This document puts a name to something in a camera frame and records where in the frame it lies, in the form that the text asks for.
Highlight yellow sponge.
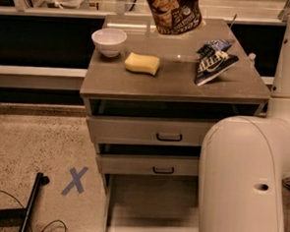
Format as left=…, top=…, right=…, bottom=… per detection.
left=125, top=52, right=160, bottom=75

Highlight brown chip bag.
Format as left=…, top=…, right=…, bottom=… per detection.
left=146, top=0, right=203, bottom=35

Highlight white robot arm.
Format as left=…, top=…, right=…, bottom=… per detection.
left=199, top=16, right=290, bottom=232

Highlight grey drawer cabinet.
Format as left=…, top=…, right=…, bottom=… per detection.
left=70, top=11, right=276, bottom=232

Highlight top grey drawer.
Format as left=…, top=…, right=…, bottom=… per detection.
left=87, top=116, right=214, bottom=146

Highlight grey drawer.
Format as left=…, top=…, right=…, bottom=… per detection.
left=102, top=174, right=200, bottom=232
left=96, top=154, right=199, bottom=176
left=87, top=116, right=214, bottom=146

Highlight middle grey drawer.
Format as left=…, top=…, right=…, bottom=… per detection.
left=96, top=154, right=199, bottom=176

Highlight blue chip bag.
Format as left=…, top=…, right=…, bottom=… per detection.
left=195, top=39, right=239, bottom=86

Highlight bottom grey drawer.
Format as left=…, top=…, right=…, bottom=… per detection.
left=102, top=174, right=200, bottom=232

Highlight white bowl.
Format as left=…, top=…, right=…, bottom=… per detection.
left=91, top=28, right=127, bottom=58

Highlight blue tape cross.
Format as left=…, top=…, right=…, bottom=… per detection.
left=62, top=166, right=88, bottom=196

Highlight small clear bottle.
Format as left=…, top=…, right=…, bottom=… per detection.
left=248, top=52, right=256, bottom=67

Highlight black stand leg left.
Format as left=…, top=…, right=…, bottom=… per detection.
left=0, top=172, right=49, bottom=232

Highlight black floor cable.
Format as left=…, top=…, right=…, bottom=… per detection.
left=0, top=176, right=71, bottom=232

